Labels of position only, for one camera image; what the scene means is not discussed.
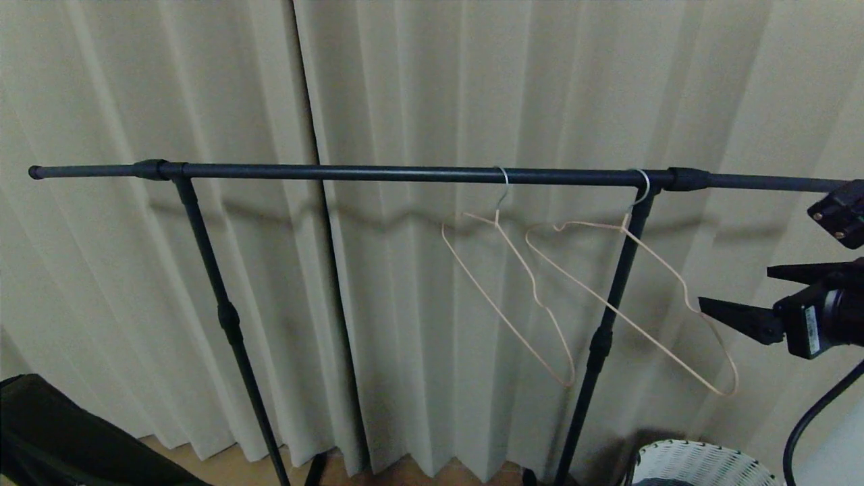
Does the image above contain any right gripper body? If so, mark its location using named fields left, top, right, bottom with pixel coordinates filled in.
left=773, top=280, right=864, bottom=360

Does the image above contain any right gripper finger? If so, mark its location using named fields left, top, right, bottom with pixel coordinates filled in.
left=699, top=297, right=787, bottom=346
left=767, top=259, right=864, bottom=285

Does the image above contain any pink clothes hanger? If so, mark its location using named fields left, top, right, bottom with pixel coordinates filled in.
left=441, top=167, right=576, bottom=389
left=525, top=169, right=739, bottom=397

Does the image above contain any white laundry basket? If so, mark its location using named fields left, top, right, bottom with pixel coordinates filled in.
left=631, top=439, right=784, bottom=486

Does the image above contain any black clothes rack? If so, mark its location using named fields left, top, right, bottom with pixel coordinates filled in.
left=28, top=159, right=864, bottom=486

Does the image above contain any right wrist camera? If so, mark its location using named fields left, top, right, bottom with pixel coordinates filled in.
left=807, top=178, right=864, bottom=250

